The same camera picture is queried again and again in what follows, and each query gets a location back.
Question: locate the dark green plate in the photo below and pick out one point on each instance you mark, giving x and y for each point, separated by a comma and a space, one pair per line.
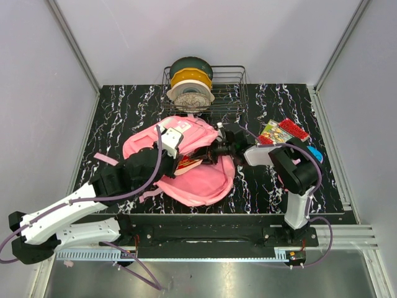
191, 62

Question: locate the red top activity book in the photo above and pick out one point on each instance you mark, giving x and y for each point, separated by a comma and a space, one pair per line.
186, 164

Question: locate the aluminium front rail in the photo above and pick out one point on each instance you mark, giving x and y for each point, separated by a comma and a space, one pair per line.
269, 248

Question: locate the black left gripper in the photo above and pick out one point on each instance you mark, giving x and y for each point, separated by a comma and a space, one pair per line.
173, 164

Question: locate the pink student backpack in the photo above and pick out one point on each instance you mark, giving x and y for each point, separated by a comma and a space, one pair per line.
203, 185

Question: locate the yellow plate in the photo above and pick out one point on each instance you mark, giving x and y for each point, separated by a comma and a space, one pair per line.
191, 74

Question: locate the grey patterned plate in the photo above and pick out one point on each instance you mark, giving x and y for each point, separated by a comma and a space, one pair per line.
191, 100

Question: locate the black wire dish rack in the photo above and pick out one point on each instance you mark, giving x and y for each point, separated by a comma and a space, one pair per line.
228, 87

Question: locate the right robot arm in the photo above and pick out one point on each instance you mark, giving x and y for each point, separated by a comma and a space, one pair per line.
299, 170

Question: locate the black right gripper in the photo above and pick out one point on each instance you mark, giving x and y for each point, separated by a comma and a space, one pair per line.
203, 153

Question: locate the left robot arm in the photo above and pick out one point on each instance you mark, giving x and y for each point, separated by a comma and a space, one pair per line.
37, 236

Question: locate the pink purple pencil case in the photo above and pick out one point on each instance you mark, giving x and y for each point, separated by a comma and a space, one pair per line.
316, 153

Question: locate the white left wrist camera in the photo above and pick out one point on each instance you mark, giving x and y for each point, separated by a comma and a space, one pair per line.
170, 140

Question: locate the green bottom book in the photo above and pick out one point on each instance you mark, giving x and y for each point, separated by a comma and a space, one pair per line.
271, 129

